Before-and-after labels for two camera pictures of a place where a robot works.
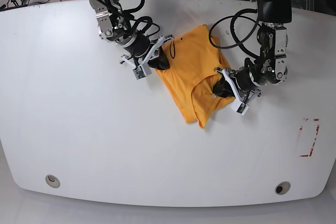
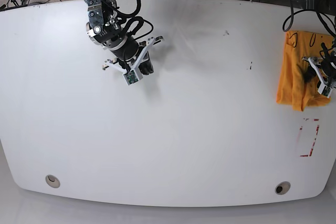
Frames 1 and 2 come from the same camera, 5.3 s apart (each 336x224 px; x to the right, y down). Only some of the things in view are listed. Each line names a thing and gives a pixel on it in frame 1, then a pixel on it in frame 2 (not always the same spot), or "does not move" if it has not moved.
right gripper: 241,94 → 326,67
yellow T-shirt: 196,60 → 293,90
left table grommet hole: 52,181 does not move
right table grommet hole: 282,188 does not move
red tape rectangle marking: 313,143 does not move
